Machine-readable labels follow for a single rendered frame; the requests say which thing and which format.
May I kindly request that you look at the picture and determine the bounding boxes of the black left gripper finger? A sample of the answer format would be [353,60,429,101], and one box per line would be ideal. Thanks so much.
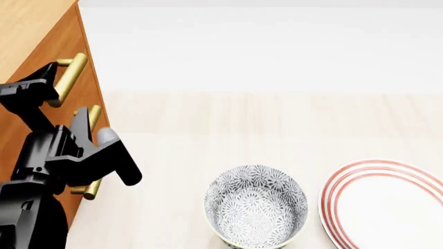
[0,61,60,133]
[69,107,95,157]

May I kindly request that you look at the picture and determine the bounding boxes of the grey floral patterned bowl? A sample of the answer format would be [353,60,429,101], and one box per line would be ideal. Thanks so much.
[203,164,309,249]

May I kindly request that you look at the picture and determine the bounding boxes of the short gold bar handle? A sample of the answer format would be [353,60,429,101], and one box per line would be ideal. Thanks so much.
[47,52,89,109]

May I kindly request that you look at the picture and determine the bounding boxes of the white plate red rings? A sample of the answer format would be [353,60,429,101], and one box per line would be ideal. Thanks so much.
[318,158,443,249]

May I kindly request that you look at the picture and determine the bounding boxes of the wooden cabinet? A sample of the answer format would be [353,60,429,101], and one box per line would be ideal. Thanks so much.
[0,0,111,229]

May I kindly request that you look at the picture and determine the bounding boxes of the long gold bar handle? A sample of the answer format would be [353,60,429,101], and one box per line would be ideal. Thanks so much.
[70,104,104,201]

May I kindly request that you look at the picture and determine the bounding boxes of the black gripper camera grey lens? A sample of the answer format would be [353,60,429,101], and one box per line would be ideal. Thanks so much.
[96,126,143,187]

